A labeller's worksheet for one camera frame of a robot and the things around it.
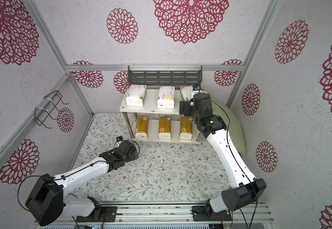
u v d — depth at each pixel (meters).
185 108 0.63
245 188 0.39
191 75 0.95
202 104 0.49
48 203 0.40
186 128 0.93
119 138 0.76
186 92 0.78
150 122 1.06
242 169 0.41
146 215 0.75
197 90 0.59
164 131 0.92
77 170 0.49
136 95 0.74
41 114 0.73
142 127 0.96
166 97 0.73
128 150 0.67
